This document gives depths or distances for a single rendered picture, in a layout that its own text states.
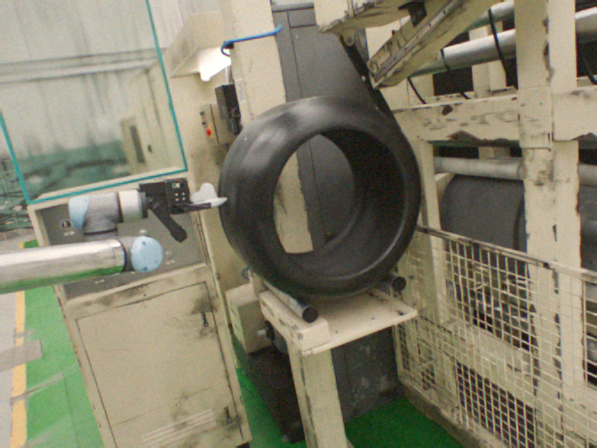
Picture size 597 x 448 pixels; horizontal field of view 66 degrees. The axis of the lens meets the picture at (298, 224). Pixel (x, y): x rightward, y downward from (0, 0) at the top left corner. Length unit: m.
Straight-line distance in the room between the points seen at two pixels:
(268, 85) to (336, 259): 0.59
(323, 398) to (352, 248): 0.61
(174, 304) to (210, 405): 0.47
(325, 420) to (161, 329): 0.71
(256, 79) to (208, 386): 1.22
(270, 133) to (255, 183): 0.13
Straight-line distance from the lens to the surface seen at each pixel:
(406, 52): 1.41
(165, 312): 1.87
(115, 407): 2.01
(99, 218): 1.15
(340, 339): 1.31
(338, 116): 1.19
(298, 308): 1.26
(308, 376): 1.77
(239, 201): 1.14
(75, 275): 0.98
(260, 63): 1.52
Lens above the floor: 1.43
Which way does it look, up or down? 14 degrees down
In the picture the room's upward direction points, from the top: 10 degrees counter-clockwise
